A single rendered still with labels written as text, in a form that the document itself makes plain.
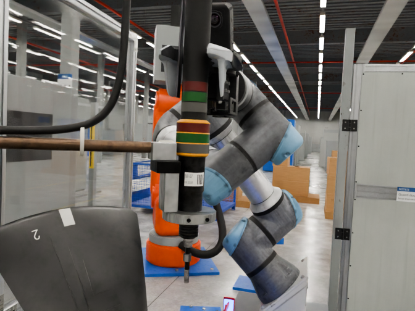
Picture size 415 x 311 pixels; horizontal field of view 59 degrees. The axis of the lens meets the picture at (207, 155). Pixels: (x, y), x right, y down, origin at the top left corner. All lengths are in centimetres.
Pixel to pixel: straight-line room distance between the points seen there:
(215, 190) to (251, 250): 52
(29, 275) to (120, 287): 12
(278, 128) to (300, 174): 896
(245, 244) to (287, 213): 16
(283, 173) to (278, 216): 850
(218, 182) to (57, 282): 30
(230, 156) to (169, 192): 23
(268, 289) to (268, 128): 60
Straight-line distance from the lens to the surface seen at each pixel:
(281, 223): 117
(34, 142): 45
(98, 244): 58
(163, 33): 440
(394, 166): 231
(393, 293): 246
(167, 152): 45
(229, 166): 66
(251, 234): 115
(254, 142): 67
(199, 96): 46
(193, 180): 46
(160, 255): 439
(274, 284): 116
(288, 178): 966
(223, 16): 58
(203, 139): 46
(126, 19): 47
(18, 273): 57
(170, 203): 46
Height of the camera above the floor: 155
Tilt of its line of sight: 3 degrees down
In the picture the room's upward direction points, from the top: 3 degrees clockwise
